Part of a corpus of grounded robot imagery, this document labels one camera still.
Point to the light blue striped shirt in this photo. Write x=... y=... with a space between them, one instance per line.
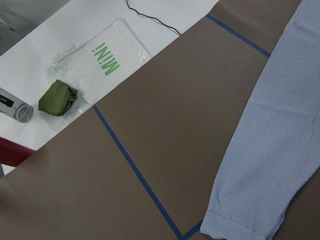
x=275 y=148

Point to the white MINI plastic bag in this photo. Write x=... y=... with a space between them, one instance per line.
x=99 y=65

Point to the green fabric pouch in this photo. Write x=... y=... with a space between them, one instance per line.
x=57 y=99

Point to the clear water bottle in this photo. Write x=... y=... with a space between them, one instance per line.
x=14 y=107

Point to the red cylinder bottle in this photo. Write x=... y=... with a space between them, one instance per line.
x=13 y=154

